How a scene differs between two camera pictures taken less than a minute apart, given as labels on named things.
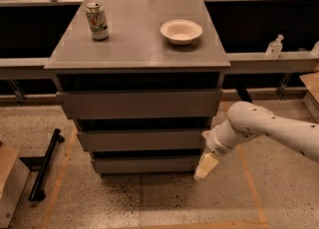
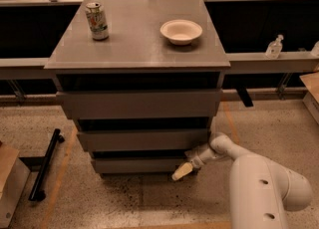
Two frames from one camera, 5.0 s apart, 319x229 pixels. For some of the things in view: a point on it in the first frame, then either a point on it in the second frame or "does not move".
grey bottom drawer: [118, 165] does not move
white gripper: [213, 144] to [195, 160]
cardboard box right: [311, 99] does not move
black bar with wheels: [36, 192] does not move
